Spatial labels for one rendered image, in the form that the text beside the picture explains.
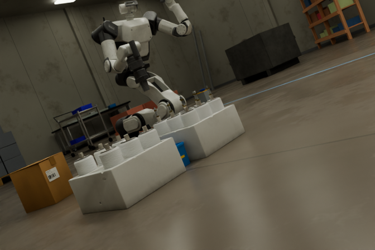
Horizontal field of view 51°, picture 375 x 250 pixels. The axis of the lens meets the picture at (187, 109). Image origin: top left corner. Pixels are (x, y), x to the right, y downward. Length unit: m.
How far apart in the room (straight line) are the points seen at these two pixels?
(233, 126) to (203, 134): 0.26
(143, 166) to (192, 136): 0.40
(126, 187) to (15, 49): 10.05
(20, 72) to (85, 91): 1.91
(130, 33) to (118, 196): 1.31
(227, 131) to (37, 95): 9.45
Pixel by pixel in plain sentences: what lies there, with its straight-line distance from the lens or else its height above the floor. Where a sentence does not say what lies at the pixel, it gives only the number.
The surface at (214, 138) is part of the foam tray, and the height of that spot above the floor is 0.06.
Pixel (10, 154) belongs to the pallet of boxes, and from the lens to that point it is 9.70.
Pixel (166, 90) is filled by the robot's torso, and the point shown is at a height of 0.42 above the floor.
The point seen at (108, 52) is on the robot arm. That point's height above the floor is 0.77.
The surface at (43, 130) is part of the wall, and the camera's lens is 11.18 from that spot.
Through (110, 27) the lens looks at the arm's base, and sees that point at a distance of 2.65.
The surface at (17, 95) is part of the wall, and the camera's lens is 11.17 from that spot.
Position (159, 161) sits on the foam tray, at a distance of 1.83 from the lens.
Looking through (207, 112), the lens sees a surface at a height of 0.20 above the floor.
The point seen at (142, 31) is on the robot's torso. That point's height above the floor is 0.85.
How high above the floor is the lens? 0.36
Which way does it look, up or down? 3 degrees down
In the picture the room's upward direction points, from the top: 23 degrees counter-clockwise
